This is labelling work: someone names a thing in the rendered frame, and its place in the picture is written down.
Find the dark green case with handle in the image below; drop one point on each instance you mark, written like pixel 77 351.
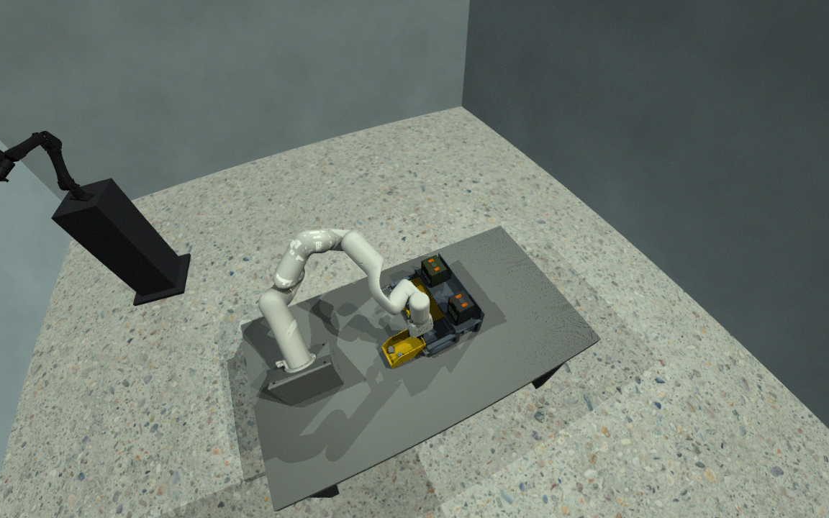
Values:
pixel 433 271

